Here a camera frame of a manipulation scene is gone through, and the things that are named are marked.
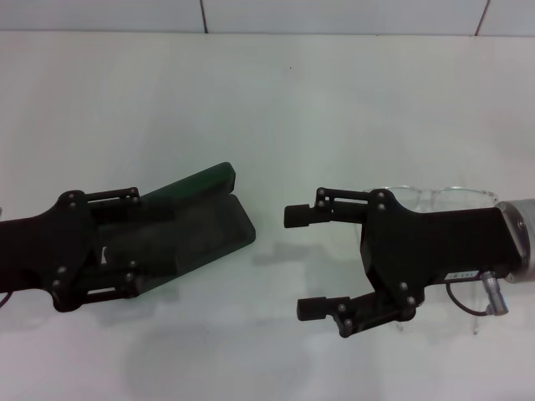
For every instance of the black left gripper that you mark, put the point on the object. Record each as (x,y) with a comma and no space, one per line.
(46,250)

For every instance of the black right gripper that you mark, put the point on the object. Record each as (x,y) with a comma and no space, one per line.
(434,246)

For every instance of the green glasses case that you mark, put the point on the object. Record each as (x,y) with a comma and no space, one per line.
(217,234)

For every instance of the clear white glasses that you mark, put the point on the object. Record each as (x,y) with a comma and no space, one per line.
(434,194)

